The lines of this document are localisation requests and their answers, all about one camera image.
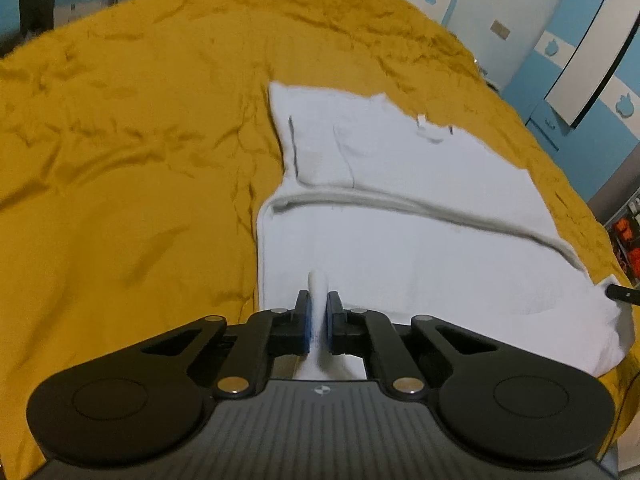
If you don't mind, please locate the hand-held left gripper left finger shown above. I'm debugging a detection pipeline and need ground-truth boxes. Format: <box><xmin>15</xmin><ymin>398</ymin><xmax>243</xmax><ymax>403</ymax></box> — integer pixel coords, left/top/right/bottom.
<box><xmin>132</xmin><ymin>304</ymin><xmax>315</xmax><ymax>398</ymax></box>

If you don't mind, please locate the white long-sleeve sweatshirt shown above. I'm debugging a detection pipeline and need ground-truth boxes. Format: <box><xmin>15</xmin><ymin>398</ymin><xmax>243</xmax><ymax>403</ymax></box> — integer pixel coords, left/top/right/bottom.
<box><xmin>257</xmin><ymin>81</ymin><xmax>637</xmax><ymax>382</ymax></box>

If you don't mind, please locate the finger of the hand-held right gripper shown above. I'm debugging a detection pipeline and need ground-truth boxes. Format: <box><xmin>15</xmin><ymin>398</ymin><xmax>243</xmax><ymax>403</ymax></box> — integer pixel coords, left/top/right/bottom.
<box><xmin>604</xmin><ymin>282</ymin><xmax>640</xmax><ymax>307</ymax></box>

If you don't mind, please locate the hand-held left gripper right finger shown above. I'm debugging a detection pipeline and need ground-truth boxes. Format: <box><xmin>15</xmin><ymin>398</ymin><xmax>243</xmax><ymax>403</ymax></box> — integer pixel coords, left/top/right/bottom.
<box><xmin>325</xmin><ymin>304</ymin><xmax>502</xmax><ymax>397</ymax></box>

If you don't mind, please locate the blue and white wardrobe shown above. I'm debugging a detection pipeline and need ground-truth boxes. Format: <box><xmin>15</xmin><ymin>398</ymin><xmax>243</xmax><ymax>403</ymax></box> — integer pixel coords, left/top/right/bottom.
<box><xmin>502</xmin><ymin>0</ymin><xmax>640</xmax><ymax>203</ymax></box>

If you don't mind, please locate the yellow bed blanket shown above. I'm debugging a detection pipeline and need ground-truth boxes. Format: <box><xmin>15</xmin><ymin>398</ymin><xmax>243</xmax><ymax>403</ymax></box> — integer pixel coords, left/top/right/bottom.
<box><xmin>0</xmin><ymin>0</ymin><xmax>640</xmax><ymax>467</ymax></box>

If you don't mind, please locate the black-framed mirror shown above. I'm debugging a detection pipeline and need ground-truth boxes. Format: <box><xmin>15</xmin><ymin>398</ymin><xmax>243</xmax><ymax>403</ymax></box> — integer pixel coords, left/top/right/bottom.
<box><xmin>543</xmin><ymin>0</ymin><xmax>640</xmax><ymax>129</ymax></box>

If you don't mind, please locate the storage rack with orange items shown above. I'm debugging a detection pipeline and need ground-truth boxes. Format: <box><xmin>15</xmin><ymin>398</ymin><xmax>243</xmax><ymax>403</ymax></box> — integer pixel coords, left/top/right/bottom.
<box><xmin>602</xmin><ymin>185</ymin><xmax>640</xmax><ymax>292</ymax></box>

